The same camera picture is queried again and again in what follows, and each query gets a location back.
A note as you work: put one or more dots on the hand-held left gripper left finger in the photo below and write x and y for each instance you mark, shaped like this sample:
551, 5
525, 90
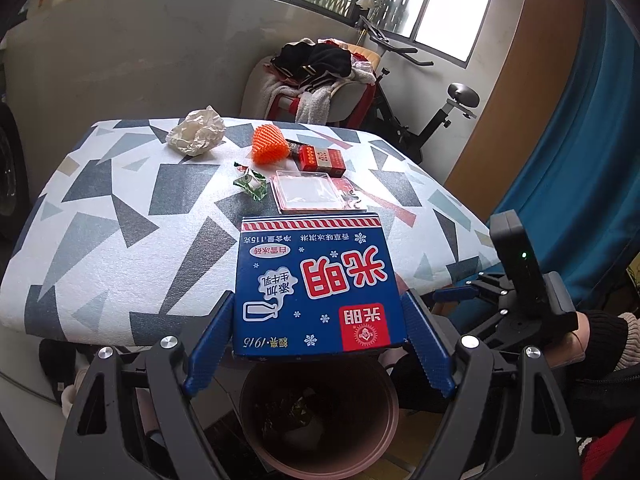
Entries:
207, 350

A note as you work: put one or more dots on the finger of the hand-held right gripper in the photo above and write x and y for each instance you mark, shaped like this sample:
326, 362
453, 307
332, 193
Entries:
455, 294
497, 330

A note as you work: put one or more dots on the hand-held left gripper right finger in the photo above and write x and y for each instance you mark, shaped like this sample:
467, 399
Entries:
430, 350

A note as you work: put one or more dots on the brown round trash bin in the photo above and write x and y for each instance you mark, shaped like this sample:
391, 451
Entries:
350, 435

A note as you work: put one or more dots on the blue printed carton box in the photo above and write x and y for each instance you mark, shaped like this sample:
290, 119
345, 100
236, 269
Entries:
315, 280

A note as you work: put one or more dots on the clear bag with white tissue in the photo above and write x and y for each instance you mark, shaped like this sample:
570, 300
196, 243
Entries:
317, 432

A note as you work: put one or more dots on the person's right forearm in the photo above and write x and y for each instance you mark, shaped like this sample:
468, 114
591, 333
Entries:
605, 335

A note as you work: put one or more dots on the person's leg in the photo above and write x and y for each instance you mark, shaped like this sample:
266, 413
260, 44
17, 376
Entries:
600, 395

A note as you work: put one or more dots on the blue curtain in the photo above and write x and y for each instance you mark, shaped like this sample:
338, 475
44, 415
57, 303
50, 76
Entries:
575, 160

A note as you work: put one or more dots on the red printed clear wrapper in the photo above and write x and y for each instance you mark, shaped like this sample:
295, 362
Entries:
350, 199

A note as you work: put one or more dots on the green candy wrapper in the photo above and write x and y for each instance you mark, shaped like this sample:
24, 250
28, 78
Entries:
252, 182

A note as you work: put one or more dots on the black exercise bike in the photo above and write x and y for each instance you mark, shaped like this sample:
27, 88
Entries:
400, 125

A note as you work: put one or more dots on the clear plastic box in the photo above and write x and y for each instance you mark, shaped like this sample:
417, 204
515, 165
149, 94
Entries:
307, 192

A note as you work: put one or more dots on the red cigarette box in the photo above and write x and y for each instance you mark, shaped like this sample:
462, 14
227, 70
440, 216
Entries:
322, 158

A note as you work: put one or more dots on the red cloth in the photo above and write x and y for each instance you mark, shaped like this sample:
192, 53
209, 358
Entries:
367, 105

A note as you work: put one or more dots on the orange foam net sleeve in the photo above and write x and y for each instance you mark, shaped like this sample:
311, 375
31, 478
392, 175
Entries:
269, 146

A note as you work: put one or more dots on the small dark packet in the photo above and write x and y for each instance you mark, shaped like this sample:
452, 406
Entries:
295, 151

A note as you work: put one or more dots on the crumpled white paper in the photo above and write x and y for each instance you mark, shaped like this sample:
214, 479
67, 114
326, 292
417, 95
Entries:
197, 130

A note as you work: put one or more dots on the beige chair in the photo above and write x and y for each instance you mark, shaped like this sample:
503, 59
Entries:
350, 95

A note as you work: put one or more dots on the white fluffy towel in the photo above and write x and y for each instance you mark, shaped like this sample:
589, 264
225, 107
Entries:
315, 105

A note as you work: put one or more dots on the black striped garment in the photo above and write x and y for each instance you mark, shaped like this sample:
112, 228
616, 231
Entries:
325, 62

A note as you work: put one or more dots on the grey washing machine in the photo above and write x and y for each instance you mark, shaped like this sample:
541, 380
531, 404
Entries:
10, 170

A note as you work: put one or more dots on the window with patterned grille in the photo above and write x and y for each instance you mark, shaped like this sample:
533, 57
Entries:
440, 10

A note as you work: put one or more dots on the wooden door frame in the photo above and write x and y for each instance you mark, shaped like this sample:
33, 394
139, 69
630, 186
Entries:
520, 85

